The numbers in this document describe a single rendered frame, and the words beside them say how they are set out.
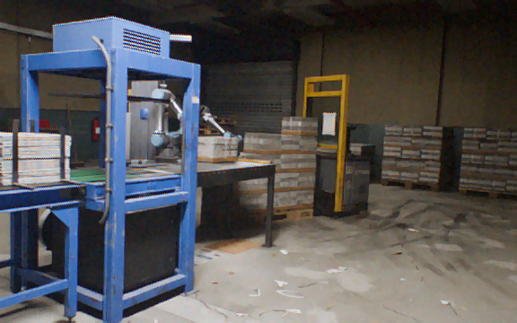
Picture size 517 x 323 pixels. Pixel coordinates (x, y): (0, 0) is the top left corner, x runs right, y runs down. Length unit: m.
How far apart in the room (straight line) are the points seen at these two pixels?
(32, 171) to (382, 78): 9.70
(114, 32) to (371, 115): 9.24
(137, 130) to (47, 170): 1.98
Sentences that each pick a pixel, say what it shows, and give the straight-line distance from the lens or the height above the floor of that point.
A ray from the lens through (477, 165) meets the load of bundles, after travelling 9.27.
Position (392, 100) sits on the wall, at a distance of 11.29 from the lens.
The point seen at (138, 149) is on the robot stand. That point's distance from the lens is 4.57.
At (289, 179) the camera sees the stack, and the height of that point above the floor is 0.51.
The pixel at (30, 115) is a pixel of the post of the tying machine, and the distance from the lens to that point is 3.25.
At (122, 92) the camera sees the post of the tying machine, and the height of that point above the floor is 1.31.
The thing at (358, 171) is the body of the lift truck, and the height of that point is 0.60.
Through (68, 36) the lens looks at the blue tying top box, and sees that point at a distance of 3.11.
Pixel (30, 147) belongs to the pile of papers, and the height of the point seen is 0.99.
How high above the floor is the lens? 1.17
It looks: 5 degrees down
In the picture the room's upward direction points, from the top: 3 degrees clockwise
